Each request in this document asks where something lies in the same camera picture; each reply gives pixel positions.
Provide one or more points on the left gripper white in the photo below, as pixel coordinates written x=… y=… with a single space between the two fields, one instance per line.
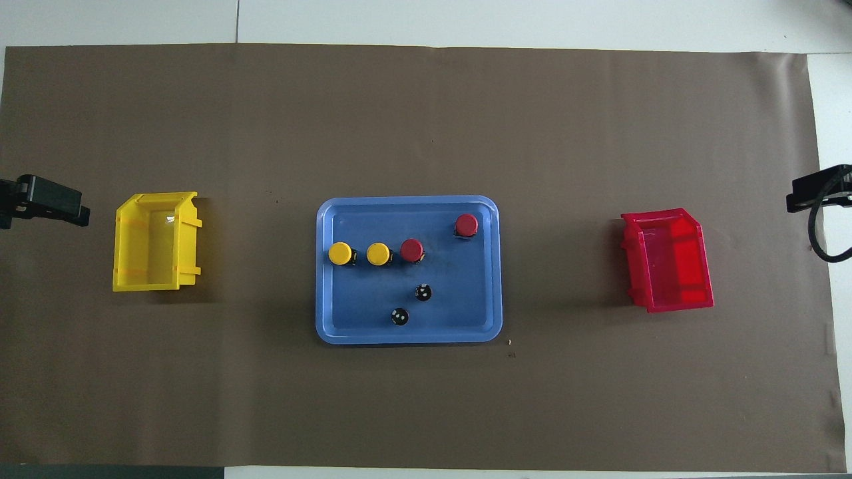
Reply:
x=6 y=203

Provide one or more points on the yellow push button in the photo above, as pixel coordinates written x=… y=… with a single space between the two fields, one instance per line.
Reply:
x=340 y=253
x=378 y=253

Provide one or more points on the red push button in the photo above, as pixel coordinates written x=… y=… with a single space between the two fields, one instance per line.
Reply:
x=466 y=225
x=412 y=250

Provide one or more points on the yellow plastic bin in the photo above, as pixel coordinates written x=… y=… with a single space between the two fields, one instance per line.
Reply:
x=150 y=246

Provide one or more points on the red plastic bin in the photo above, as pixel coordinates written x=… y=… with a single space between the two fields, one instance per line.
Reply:
x=669 y=266

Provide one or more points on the black cylindrical capacitor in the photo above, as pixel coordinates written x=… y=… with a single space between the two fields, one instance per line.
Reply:
x=399 y=317
x=423 y=292

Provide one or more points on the brown paper table mat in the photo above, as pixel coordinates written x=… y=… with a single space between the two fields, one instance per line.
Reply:
x=426 y=133

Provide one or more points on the blue plastic tray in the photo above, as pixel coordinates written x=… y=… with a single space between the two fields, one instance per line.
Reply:
x=452 y=299

